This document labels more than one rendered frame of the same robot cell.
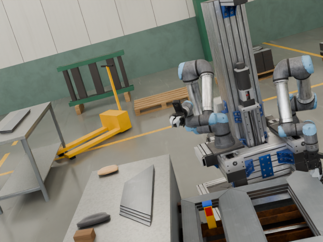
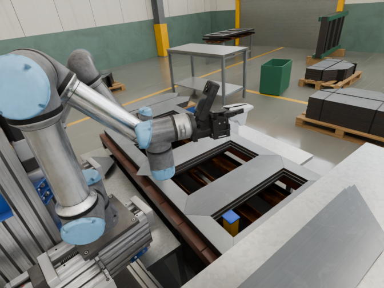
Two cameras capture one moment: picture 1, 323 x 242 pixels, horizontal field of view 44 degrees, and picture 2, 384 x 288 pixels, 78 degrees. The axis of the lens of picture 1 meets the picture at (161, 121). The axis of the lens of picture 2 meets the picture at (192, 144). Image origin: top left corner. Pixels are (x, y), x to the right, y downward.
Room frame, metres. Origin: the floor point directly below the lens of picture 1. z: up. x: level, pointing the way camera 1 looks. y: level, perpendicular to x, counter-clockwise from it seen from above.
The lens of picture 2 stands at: (2.77, 0.35, 1.75)
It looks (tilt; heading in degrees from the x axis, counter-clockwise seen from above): 31 degrees down; 231
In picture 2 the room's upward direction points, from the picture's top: 5 degrees counter-clockwise
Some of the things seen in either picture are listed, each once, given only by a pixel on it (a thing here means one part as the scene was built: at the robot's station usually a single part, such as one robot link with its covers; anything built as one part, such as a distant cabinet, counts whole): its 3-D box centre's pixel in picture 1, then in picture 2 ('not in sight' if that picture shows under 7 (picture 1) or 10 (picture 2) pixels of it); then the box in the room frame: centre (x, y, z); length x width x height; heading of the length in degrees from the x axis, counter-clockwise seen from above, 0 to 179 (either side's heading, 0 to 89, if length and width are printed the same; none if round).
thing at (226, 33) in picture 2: not in sight; (229, 46); (-3.28, -4.90, 0.42); 1.66 x 0.84 x 0.85; 3
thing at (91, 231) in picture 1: (84, 236); not in sight; (1.86, 0.55, 1.07); 0.10 x 0.06 x 0.05; 80
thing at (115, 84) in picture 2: not in sight; (94, 85); (0.95, -5.49, 0.20); 1.20 x 0.80 x 0.41; 179
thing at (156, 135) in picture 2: (186, 108); (156, 133); (2.47, -0.18, 1.43); 0.11 x 0.08 x 0.09; 157
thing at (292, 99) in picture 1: (287, 104); not in sight; (2.69, -0.90, 1.20); 0.13 x 0.12 x 0.14; 69
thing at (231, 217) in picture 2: (207, 204); (231, 218); (2.19, -0.14, 0.88); 0.06 x 0.06 x 0.02; 85
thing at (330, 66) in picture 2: not in sight; (331, 73); (-2.75, -1.57, 0.18); 1.20 x 0.80 x 0.37; 0
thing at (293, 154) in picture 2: not in sight; (238, 133); (1.34, -0.78, 0.73); 1.20 x 0.26 x 0.03; 85
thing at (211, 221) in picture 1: (210, 218); (230, 232); (2.19, -0.14, 0.78); 0.05 x 0.05 x 0.19; 85
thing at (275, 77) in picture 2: not in sight; (274, 76); (-1.61, -2.24, 0.29); 0.61 x 0.46 x 0.57; 13
